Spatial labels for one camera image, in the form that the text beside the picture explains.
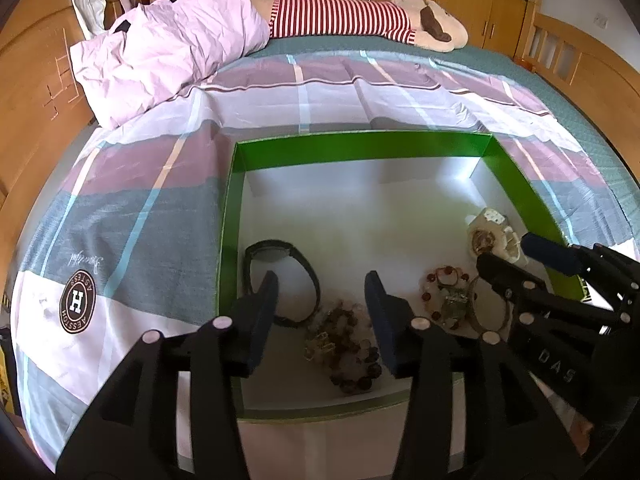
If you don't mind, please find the green cardboard box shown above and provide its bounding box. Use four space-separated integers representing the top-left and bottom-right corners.
216 130 588 471

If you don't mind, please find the teal quilted bed sheet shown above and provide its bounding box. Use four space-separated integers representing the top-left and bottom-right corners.
240 35 640 186

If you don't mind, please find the plush toy with striped shirt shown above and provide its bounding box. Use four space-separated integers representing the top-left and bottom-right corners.
247 0 469 53

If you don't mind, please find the silver chain necklace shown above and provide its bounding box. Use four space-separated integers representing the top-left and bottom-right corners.
440 292 468 318

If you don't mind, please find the pink pillow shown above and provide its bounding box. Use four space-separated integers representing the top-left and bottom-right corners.
70 0 271 131

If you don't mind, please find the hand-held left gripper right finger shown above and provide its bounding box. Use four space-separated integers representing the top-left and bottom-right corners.
364 271 591 480

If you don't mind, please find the red bead bracelet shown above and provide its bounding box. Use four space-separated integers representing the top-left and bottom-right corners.
419 266 476 331

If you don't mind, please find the black wristband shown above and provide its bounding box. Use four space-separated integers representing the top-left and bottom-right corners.
243 239 322 329

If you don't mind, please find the bronze bangle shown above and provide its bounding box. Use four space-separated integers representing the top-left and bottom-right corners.
467 277 513 333

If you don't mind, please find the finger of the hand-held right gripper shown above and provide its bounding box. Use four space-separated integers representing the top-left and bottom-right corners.
522 233 640 331
477 254 631 436

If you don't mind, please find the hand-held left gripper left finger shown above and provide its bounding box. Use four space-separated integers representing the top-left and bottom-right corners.
55 271 279 480

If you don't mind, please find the brown bead bracelet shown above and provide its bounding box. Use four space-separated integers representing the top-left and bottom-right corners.
303 300 383 395

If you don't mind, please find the plaid bed blanket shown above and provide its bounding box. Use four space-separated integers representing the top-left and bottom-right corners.
12 50 631 480

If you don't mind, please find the white garment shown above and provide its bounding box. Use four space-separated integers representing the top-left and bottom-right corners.
67 0 108 41

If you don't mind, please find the wooden headboard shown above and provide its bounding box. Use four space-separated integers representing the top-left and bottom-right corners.
0 0 108 221

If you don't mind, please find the wooden footboard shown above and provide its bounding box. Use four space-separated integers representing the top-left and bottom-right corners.
517 2 640 171

